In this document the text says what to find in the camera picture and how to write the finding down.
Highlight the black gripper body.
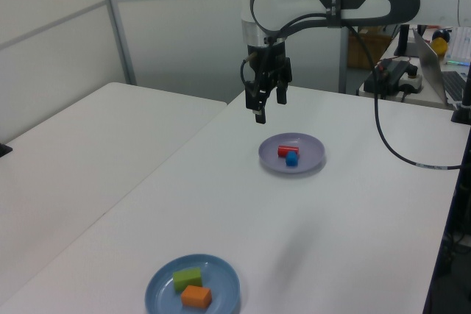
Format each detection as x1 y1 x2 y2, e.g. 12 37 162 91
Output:
244 42 294 90

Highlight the orange block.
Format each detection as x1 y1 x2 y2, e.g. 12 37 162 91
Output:
180 285 213 309

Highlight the grey button box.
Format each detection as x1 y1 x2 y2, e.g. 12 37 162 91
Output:
399 71 424 95

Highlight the wooden cabinet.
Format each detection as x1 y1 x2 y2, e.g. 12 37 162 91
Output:
347 26 391 71

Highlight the blue plate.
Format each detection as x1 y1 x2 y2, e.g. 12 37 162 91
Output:
144 254 241 314

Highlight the silver laptop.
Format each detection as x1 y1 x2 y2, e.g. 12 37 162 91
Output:
411 29 468 107

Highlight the black control box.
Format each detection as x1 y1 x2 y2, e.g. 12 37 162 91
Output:
373 58 420 96

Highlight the yellow and dark toy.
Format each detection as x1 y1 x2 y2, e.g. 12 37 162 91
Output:
431 29 450 56

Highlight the white keyboard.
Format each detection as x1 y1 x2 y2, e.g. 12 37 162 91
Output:
443 26 471 68

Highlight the green block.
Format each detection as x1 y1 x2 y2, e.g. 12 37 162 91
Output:
172 267 203 292

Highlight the black mounting column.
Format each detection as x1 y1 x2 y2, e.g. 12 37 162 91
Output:
422 60 471 314

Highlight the black monitor stand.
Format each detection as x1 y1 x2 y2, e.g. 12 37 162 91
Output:
393 25 419 57

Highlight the purple plate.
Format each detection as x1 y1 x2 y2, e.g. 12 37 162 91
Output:
258 132 326 177

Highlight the red block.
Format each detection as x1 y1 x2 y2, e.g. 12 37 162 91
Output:
277 144 301 158

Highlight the black velcro strap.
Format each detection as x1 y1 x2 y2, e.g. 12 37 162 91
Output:
323 0 349 30

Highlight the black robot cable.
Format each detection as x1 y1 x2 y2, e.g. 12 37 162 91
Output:
241 12 463 171

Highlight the grey partition post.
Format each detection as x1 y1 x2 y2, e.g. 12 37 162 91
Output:
338 0 355 94

